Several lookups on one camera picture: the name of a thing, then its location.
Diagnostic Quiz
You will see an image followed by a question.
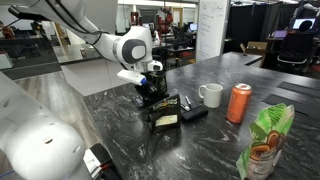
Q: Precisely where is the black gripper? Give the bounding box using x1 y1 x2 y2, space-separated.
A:
134 71 162 103

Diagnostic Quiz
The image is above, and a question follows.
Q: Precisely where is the white counter dark top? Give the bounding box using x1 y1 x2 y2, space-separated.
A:
52 43 134 98

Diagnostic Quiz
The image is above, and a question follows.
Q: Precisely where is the short black snack bag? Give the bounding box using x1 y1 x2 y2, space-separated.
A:
146 92 183 135

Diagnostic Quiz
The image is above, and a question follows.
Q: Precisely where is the silver marker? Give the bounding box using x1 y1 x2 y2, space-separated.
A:
179 102 191 112

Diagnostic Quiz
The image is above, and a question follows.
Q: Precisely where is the black and white pen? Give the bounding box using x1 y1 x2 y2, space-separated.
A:
184 95 193 110

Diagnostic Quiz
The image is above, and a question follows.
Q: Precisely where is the flat black case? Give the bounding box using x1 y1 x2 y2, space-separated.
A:
180 104 210 122

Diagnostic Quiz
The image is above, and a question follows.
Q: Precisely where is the white ceramic mug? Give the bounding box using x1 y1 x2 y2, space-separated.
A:
198 82 224 109

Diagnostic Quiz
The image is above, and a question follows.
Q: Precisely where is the small blue background monitor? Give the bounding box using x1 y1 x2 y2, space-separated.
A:
188 22 199 33

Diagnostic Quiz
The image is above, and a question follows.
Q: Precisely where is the orange soda can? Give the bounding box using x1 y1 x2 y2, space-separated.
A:
226 82 253 125

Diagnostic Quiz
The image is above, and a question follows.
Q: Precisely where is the white whiteboard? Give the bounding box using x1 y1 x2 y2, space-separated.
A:
195 0 231 63

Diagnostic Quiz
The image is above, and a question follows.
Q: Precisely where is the brown cardboard box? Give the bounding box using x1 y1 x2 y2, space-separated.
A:
239 40 270 56

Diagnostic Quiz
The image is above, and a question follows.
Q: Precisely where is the green chip bag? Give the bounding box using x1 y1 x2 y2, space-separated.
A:
235 102 296 180

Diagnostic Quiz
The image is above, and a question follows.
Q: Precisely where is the open laptop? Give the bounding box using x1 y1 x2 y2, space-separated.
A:
272 29 289 39

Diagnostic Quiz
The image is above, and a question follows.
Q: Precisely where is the person in dark red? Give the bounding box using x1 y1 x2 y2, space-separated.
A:
0 20 16 40

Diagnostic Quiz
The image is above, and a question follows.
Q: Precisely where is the black office chair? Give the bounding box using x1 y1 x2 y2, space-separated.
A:
275 31 316 73

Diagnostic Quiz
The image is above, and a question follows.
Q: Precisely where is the lit computer monitor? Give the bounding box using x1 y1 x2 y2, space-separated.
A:
292 17 317 31

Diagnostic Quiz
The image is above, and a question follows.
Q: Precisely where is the white wrist camera blue end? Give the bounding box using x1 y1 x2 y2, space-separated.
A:
116 68 149 87

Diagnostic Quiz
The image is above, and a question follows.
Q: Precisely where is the black white robot mount block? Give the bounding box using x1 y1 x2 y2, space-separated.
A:
80 142 115 180

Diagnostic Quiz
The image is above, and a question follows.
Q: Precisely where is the black camera on stand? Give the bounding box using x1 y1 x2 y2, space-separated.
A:
0 4 51 33

